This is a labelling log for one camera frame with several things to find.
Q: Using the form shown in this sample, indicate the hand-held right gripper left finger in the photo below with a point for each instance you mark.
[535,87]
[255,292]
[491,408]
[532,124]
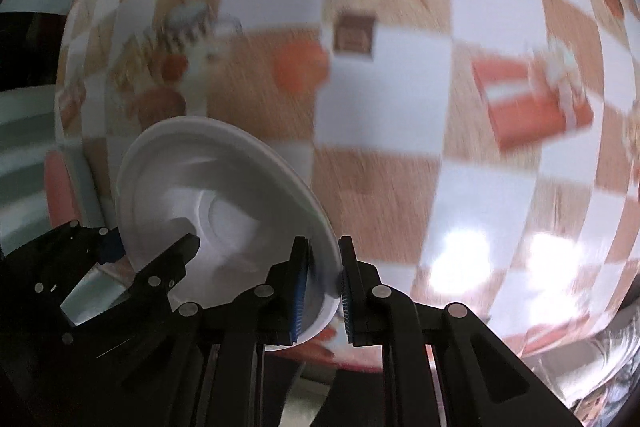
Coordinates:
[298,302]

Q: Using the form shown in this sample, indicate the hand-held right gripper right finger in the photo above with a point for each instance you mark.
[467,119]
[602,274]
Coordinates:
[346,307]

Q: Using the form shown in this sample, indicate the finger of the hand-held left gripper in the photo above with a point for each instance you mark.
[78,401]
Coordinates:
[75,247]
[160,264]

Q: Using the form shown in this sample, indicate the white bowl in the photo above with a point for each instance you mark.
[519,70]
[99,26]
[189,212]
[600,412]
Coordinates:
[225,207]

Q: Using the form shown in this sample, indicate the pale green curtain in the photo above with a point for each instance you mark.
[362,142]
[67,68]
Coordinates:
[30,132]

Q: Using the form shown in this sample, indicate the checkered printed tablecloth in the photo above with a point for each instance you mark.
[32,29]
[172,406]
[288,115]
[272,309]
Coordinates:
[400,107]

